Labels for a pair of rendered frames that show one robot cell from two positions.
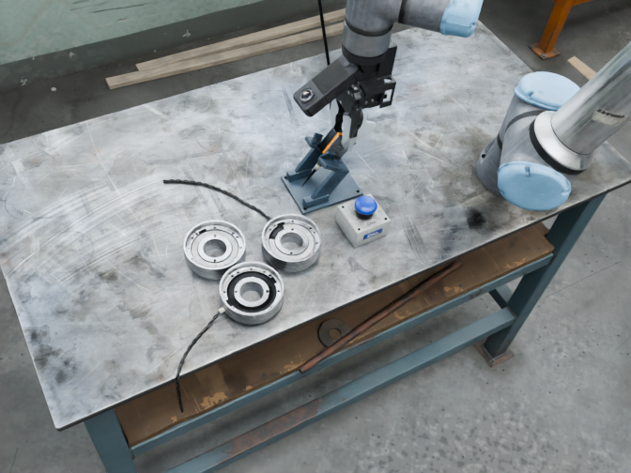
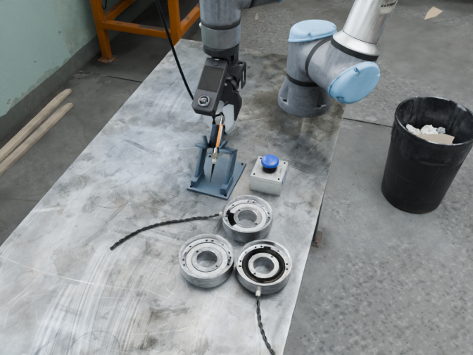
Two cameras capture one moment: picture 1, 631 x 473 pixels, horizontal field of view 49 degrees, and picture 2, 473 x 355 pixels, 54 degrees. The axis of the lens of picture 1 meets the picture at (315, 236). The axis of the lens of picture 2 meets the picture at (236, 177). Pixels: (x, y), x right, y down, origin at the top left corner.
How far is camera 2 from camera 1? 56 cm
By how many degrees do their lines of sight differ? 26
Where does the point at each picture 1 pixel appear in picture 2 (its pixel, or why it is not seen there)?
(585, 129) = (377, 24)
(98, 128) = (11, 251)
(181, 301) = (221, 313)
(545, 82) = (306, 25)
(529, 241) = not seen: hidden behind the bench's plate
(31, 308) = not seen: outside the picture
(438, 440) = (334, 308)
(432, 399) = (308, 289)
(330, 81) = (214, 80)
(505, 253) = not seen: hidden behind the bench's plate
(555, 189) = (374, 74)
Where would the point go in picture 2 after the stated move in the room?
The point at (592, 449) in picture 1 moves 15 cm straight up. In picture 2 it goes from (399, 247) to (408, 224)
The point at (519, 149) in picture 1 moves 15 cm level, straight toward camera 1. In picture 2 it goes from (338, 63) to (371, 99)
